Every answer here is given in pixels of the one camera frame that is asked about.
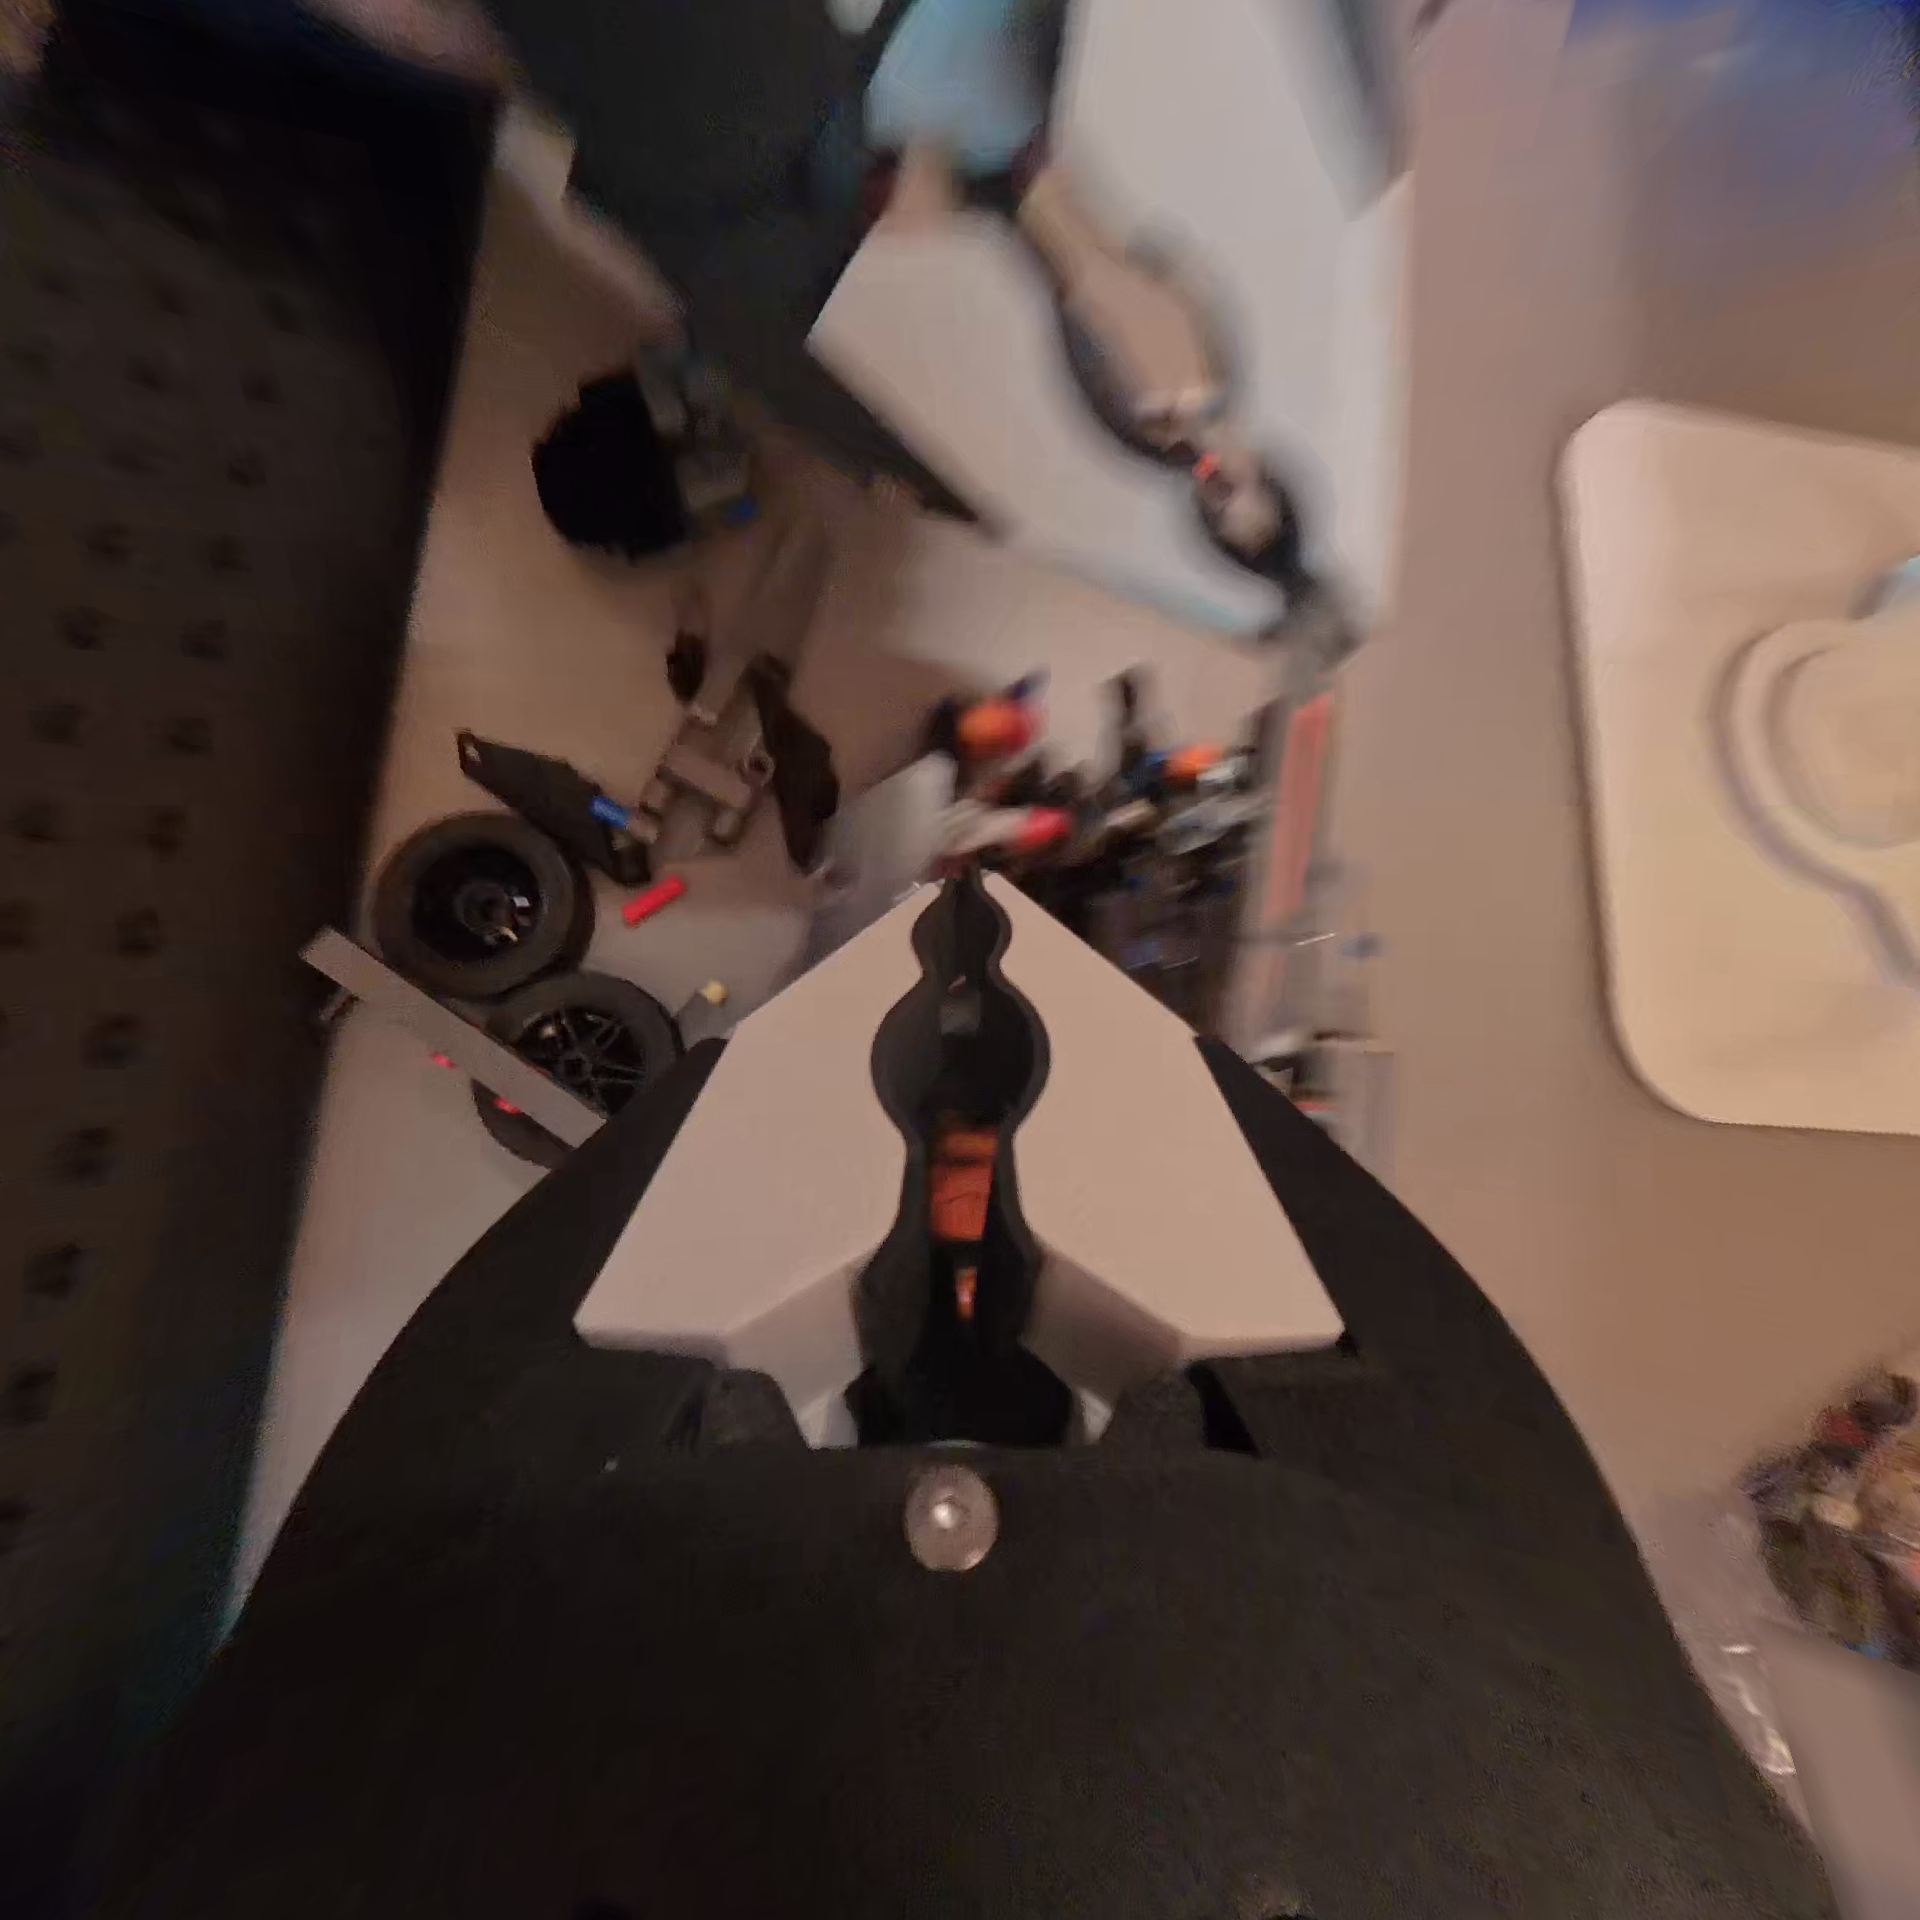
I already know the black lego wheel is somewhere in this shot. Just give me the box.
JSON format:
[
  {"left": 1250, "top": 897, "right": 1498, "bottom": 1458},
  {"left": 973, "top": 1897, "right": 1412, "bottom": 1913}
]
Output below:
[
  {"left": 482, "top": 972, "right": 683, "bottom": 1173},
  {"left": 371, "top": 815, "right": 594, "bottom": 1004}
]

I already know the grey lego wing assembly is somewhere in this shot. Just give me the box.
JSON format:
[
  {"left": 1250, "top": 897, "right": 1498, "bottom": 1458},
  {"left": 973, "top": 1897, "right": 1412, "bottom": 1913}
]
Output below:
[{"left": 645, "top": 450, "right": 841, "bottom": 875}]

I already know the black lego panel blue pin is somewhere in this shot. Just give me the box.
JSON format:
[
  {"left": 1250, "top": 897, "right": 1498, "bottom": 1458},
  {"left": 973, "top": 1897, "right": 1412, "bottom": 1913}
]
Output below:
[{"left": 455, "top": 730, "right": 657, "bottom": 887}]

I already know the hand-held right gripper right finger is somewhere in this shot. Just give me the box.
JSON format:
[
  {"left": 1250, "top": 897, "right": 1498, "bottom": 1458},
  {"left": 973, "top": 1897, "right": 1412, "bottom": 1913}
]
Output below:
[{"left": 975, "top": 873, "right": 1343, "bottom": 1445}]

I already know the white metal stand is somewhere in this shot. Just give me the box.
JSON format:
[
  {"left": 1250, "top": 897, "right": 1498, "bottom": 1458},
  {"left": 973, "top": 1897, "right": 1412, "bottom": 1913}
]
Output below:
[{"left": 1551, "top": 399, "right": 1920, "bottom": 1136}]

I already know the lego car chassis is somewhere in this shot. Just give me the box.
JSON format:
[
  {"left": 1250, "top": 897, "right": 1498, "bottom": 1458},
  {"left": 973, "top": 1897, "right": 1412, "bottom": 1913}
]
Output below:
[{"left": 817, "top": 660, "right": 1390, "bottom": 1328}]

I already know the black lego fender assembly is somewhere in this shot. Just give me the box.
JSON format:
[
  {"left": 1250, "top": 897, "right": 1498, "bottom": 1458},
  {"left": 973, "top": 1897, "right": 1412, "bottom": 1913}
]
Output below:
[{"left": 529, "top": 369, "right": 758, "bottom": 564}]

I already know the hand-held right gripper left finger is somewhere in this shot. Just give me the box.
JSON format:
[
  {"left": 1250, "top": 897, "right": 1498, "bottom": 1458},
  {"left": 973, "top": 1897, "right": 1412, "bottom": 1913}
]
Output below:
[{"left": 573, "top": 881, "right": 947, "bottom": 1445}]

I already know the plastic bag with lego pieces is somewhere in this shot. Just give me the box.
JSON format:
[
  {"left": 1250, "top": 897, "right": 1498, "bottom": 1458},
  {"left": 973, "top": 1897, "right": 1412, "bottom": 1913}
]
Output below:
[{"left": 1739, "top": 1372, "right": 1920, "bottom": 1667}]

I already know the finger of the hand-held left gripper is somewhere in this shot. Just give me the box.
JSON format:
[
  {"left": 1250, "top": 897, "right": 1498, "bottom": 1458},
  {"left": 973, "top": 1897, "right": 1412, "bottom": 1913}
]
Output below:
[
  {"left": 1049, "top": 0, "right": 1420, "bottom": 634},
  {"left": 810, "top": 210, "right": 1308, "bottom": 641}
]

